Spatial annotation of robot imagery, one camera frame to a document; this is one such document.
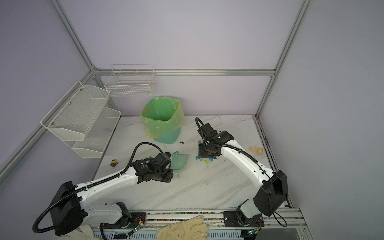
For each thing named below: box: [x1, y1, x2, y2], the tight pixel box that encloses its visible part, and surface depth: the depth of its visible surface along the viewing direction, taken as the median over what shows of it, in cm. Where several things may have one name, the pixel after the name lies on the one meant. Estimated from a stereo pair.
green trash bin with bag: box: [140, 96, 184, 144], surface depth 97 cm
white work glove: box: [59, 224, 95, 240], surface depth 70 cm
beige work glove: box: [156, 214, 209, 240], surface depth 72 cm
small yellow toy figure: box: [109, 159, 118, 168], surface depth 95 cm
